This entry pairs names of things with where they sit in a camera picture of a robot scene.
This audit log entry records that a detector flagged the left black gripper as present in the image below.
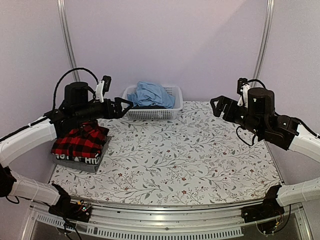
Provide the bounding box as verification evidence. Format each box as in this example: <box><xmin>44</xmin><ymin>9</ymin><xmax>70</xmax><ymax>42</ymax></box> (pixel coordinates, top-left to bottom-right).
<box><xmin>74</xmin><ymin>97</ymin><xmax>134</xmax><ymax>124</ymax></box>

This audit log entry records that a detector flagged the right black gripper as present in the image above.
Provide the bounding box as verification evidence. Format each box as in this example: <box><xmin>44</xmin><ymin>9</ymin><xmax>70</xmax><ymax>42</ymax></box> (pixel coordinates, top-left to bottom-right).
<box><xmin>210</xmin><ymin>95</ymin><xmax>264</xmax><ymax>137</ymax></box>

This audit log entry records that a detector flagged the red black plaid shirt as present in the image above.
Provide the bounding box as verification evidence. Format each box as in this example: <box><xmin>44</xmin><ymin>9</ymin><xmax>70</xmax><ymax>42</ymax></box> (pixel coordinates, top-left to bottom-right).
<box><xmin>51</xmin><ymin>120</ymin><xmax>109</xmax><ymax>158</ymax></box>

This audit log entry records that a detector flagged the black white plaid shirt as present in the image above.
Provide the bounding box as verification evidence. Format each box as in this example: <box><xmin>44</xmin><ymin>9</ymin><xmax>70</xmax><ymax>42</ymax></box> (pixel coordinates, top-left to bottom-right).
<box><xmin>53</xmin><ymin>154</ymin><xmax>101</xmax><ymax>165</ymax></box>

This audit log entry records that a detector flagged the grey shirt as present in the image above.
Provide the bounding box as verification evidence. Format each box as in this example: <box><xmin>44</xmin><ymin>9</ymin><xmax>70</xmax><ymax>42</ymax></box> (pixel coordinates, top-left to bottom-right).
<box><xmin>52</xmin><ymin>136</ymin><xmax>112</xmax><ymax>173</ymax></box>

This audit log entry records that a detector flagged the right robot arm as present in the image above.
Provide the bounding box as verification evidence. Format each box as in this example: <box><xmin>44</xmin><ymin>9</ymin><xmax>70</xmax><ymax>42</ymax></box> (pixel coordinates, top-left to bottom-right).
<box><xmin>210</xmin><ymin>94</ymin><xmax>320</xmax><ymax>218</ymax></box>

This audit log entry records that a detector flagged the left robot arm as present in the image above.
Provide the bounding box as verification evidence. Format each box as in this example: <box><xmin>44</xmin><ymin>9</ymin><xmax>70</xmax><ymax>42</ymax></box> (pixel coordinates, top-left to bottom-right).
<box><xmin>0</xmin><ymin>97</ymin><xmax>134</xmax><ymax>217</ymax></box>

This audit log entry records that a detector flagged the white plastic basket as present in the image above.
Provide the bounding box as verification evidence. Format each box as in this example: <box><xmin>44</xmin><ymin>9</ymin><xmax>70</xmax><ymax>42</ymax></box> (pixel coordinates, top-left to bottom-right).
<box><xmin>125</xmin><ymin>85</ymin><xmax>183</xmax><ymax>120</ymax></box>

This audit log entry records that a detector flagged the blue shirt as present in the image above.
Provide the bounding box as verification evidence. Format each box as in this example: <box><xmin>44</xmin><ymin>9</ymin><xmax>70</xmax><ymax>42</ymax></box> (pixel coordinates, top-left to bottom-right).
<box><xmin>126</xmin><ymin>81</ymin><xmax>175</xmax><ymax>109</ymax></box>

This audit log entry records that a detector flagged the floral tablecloth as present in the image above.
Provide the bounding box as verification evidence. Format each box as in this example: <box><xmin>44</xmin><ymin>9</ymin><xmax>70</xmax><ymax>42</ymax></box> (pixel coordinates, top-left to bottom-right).
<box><xmin>50</xmin><ymin>101</ymin><xmax>282</xmax><ymax>206</ymax></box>

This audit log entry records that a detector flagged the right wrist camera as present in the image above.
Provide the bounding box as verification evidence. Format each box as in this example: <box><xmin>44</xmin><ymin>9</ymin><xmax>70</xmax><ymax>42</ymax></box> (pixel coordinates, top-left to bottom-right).
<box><xmin>236</xmin><ymin>77</ymin><xmax>276</xmax><ymax>117</ymax></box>

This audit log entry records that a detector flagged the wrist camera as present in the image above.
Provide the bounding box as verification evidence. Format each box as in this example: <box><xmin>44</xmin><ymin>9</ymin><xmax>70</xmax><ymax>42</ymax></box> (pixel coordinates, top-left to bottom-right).
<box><xmin>63</xmin><ymin>74</ymin><xmax>113</xmax><ymax>108</ymax></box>
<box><xmin>236</xmin><ymin>77</ymin><xmax>276</xmax><ymax>117</ymax></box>

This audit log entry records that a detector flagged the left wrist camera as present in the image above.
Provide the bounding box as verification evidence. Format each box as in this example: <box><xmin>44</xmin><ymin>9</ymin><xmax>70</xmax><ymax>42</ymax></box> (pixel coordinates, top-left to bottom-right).
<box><xmin>63</xmin><ymin>74</ymin><xmax>113</xmax><ymax>108</ymax></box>

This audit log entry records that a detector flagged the right aluminium post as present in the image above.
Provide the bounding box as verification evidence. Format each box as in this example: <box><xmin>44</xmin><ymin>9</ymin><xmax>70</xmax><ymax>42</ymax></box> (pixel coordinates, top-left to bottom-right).
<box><xmin>252</xmin><ymin>0</ymin><xmax>275</xmax><ymax>79</ymax></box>

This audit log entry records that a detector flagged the aluminium post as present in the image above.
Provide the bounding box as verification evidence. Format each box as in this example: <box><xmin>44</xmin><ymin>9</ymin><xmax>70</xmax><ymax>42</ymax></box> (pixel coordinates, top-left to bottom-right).
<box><xmin>252</xmin><ymin>0</ymin><xmax>275</xmax><ymax>79</ymax></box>
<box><xmin>56</xmin><ymin>0</ymin><xmax>77</xmax><ymax>69</ymax></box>

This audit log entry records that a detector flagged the aluminium front rail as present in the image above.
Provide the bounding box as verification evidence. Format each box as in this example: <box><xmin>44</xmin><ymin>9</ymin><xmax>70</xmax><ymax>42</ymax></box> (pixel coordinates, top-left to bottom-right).
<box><xmin>21</xmin><ymin>201</ymin><xmax>315</xmax><ymax>240</ymax></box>

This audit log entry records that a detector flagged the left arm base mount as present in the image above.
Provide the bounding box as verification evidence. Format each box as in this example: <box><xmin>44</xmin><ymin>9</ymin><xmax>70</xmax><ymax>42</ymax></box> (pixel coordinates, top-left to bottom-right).
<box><xmin>48</xmin><ymin>193</ymin><xmax>92</xmax><ymax>223</ymax></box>

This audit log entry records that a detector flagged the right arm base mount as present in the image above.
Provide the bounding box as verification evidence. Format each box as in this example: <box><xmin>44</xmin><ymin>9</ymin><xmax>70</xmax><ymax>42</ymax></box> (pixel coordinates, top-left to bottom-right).
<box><xmin>241</xmin><ymin>199</ymin><xmax>285</xmax><ymax>235</ymax></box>

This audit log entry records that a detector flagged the left aluminium post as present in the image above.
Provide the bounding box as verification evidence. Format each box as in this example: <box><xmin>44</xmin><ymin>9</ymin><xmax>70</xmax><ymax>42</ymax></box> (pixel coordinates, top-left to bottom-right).
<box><xmin>56</xmin><ymin>0</ymin><xmax>77</xmax><ymax>69</ymax></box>

